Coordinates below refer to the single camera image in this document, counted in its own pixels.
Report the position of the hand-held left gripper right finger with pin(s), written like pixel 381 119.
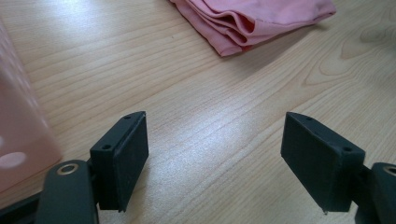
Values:
pixel 317 161

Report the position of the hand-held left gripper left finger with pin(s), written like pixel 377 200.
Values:
pixel 124 161

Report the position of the pink plastic basket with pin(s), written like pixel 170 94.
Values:
pixel 18 124

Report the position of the pink cloth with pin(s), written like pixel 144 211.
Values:
pixel 267 18

